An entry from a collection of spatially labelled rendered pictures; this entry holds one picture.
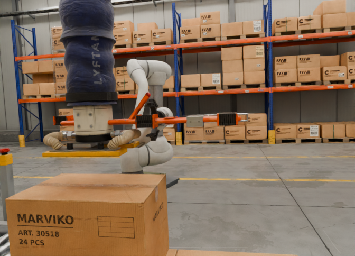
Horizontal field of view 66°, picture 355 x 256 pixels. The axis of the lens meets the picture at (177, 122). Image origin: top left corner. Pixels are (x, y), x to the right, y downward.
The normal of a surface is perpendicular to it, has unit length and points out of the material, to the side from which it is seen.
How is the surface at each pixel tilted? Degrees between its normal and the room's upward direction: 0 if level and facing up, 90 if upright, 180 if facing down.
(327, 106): 90
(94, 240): 90
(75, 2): 79
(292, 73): 88
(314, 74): 90
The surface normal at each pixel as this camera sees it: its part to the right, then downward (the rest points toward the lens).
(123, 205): -0.17, 0.08
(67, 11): -0.48, 0.10
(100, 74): 0.64, -0.26
